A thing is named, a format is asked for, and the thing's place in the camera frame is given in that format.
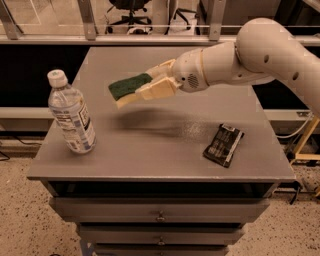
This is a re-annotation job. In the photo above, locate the green and yellow sponge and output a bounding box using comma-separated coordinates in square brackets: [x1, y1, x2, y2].
[108, 73, 153, 108]

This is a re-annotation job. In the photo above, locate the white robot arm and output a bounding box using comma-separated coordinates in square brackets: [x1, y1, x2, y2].
[136, 18, 320, 115]

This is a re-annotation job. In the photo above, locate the black snack packet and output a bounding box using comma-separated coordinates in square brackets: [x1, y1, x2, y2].
[203, 123, 244, 168]

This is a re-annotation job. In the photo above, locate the grey drawer cabinet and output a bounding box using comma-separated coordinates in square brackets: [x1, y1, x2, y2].
[28, 46, 295, 256]

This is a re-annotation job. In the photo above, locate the black office chair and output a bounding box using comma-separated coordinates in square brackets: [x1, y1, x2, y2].
[105, 0, 152, 34]

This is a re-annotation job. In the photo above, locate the clear plastic water bottle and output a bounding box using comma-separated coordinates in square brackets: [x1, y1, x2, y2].
[47, 69, 96, 154]

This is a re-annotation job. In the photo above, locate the metal window rail frame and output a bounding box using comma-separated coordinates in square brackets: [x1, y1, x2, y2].
[0, 0, 320, 47]

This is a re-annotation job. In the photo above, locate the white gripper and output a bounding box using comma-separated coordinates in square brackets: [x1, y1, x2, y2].
[135, 48, 208, 100]

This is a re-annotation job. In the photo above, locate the yellow wooden stand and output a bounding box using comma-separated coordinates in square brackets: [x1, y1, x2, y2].
[290, 116, 320, 164]

